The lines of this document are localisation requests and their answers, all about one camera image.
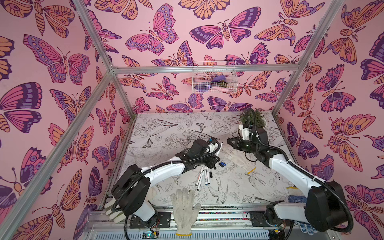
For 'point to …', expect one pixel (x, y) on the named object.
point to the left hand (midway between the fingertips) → (219, 158)
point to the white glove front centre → (185, 212)
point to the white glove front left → (116, 215)
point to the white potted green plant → (261, 121)
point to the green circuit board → (149, 235)
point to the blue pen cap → (223, 163)
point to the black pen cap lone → (211, 174)
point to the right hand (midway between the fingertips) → (229, 139)
